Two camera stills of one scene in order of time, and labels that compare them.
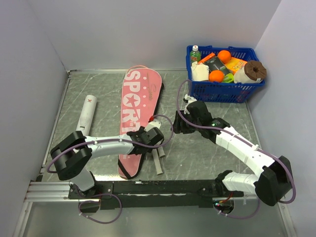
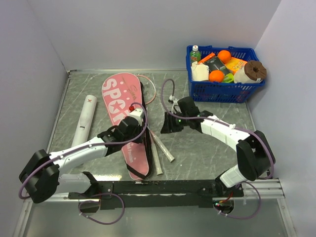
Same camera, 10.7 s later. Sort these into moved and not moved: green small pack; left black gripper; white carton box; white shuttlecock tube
Moved: left black gripper
Not moved: white shuttlecock tube; white carton box; green small pack
